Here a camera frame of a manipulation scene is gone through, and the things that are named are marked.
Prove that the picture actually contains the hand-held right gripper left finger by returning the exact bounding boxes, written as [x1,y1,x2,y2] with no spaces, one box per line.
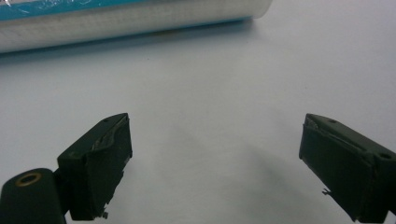
[56,112,134,221]

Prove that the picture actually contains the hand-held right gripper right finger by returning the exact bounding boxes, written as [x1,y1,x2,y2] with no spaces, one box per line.
[298,113,396,224]

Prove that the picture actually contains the white and blue wrapped roll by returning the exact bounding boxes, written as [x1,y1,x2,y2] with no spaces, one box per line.
[0,0,275,54]

